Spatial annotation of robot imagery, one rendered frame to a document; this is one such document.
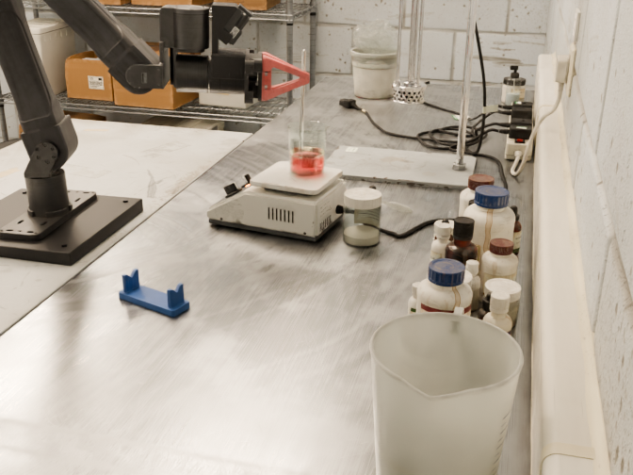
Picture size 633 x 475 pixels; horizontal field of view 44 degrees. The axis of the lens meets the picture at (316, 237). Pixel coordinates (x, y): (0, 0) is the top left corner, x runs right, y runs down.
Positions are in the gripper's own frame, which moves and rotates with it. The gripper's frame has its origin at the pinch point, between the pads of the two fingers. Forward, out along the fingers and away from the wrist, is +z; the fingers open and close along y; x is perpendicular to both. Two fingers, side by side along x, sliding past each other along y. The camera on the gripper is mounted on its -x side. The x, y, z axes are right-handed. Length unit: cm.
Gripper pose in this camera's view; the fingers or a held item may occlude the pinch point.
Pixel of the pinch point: (303, 77)
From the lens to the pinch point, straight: 124.7
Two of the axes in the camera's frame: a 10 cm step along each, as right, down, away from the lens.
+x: -0.5, 9.2, 3.9
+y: -0.7, -3.9, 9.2
